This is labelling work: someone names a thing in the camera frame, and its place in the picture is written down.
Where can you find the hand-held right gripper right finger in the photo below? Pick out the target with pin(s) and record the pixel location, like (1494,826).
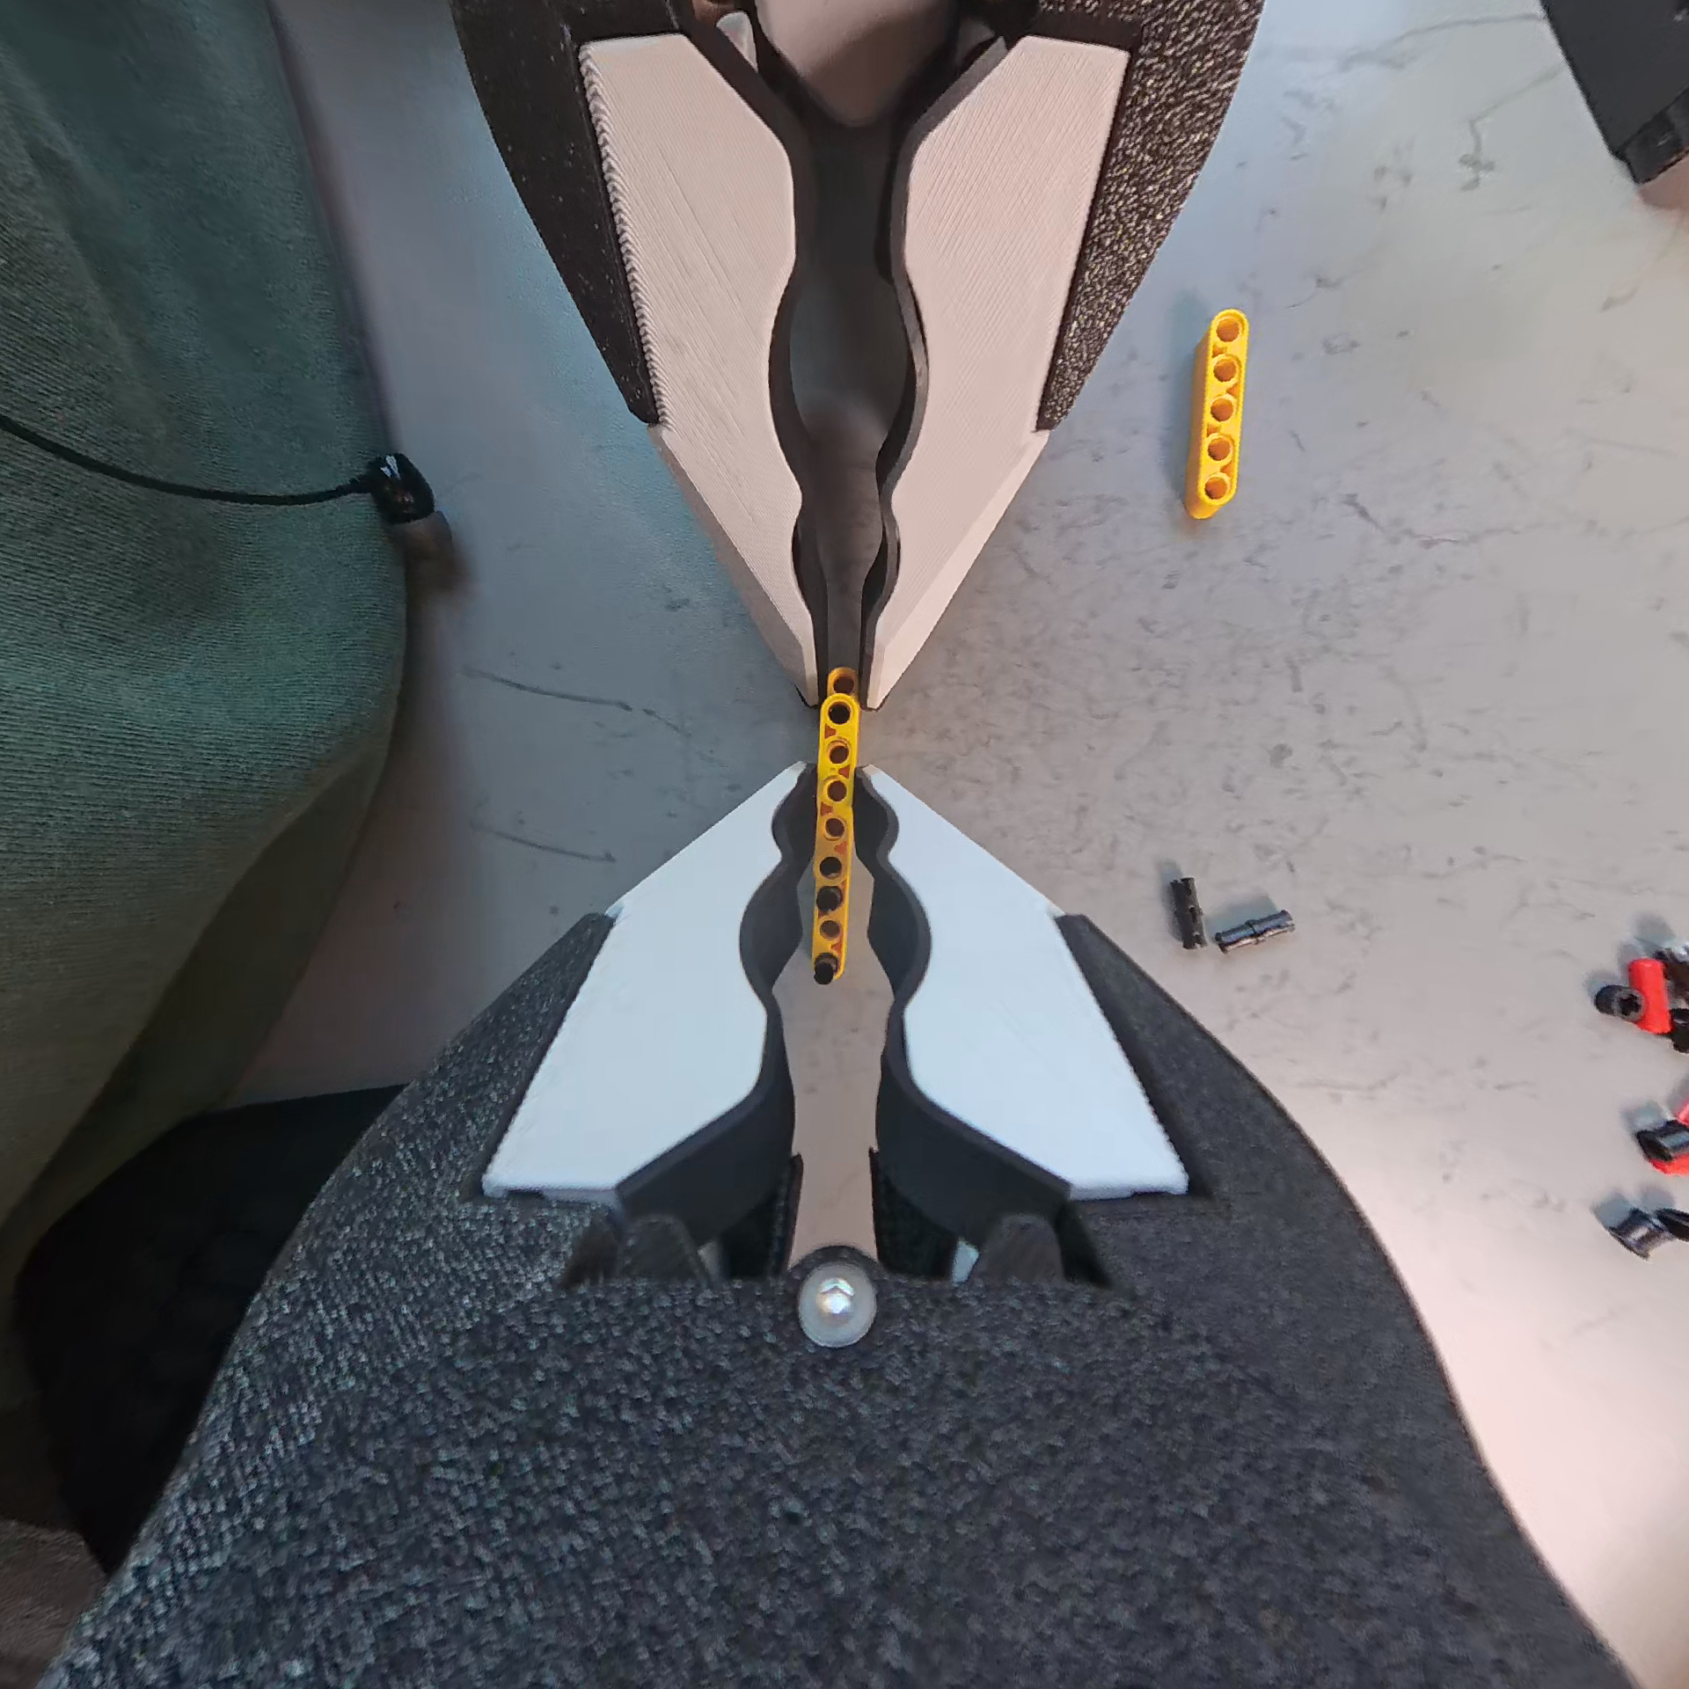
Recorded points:
(1029,1056)

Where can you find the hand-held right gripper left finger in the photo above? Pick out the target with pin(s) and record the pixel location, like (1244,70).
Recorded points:
(633,1056)

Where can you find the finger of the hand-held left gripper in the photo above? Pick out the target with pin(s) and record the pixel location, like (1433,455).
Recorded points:
(700,264)
(1004,264)

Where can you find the long yellow lego beam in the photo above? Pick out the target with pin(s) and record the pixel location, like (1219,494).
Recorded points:
(848,794)

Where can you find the short yellow lego beam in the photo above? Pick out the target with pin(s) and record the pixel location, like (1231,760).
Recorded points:
(1200,436)
(845,680)

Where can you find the black lego pin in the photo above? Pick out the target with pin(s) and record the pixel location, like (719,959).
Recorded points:
(1253,930)
(1186,912)

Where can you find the pile of small lego pieces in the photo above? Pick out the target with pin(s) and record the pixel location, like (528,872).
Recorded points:
(1643,984)

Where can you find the black quilted cushion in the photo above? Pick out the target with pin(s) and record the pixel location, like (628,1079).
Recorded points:
(160,1254)

